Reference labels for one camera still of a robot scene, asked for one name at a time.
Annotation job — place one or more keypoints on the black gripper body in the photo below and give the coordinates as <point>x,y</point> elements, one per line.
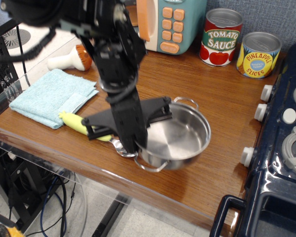
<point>126,114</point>

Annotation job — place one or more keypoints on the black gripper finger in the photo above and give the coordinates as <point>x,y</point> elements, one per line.
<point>141,136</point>
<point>128,141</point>

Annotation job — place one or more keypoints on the stainless steel pot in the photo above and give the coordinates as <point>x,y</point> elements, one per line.
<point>176,142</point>

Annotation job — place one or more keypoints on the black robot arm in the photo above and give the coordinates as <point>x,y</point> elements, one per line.
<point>105,30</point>

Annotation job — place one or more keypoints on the toy mushroom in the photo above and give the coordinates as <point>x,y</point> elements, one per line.
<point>78,58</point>

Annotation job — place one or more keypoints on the light blue folded cloth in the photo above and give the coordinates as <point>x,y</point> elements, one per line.
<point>54,93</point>

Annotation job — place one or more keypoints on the black table leg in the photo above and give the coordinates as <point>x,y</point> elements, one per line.
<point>108,220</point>

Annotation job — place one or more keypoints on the toy microwave oven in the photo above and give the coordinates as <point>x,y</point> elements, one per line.
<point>167,26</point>

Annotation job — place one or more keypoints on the white stove knob lower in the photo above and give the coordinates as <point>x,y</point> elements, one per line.
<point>246,156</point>

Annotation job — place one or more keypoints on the white stove knob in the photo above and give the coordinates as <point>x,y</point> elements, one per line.
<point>266,92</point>
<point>260,112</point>
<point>246,156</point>

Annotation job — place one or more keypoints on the white stove knob middle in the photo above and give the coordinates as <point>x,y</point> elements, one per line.
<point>260,112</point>

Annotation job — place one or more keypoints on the black desk at left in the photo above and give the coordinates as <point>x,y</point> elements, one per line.
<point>8,74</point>

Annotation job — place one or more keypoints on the tomato sauce can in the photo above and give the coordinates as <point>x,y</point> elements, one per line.
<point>220,36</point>

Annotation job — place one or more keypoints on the white stove knob upper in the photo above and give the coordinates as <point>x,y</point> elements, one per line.
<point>266,92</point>

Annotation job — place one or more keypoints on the pineapple slices can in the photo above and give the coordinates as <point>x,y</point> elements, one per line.
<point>258,54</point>

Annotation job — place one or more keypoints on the dark blue toy stove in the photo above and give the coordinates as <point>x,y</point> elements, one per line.
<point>269,206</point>

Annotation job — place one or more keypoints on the yellow handled metal spoon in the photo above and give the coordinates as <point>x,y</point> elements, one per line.
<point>75,122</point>

